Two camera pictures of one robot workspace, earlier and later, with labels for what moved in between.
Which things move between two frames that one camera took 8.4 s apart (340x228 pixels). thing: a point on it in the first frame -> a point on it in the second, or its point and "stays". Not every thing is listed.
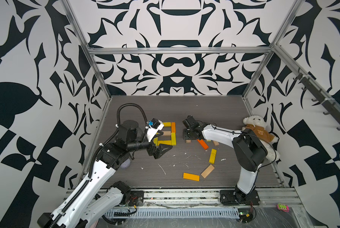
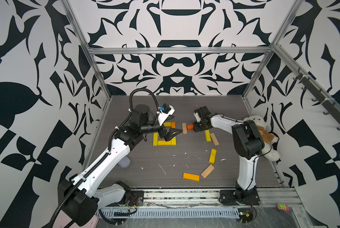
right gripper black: x=184 y=136 -> x=195 y=128
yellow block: x=155 y=141 stays
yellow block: x=168 y=142 stays
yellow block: x=173 y=138 stays
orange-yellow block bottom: x=191 y=176 stays
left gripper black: x=157 y=153 -> x=168 y=135
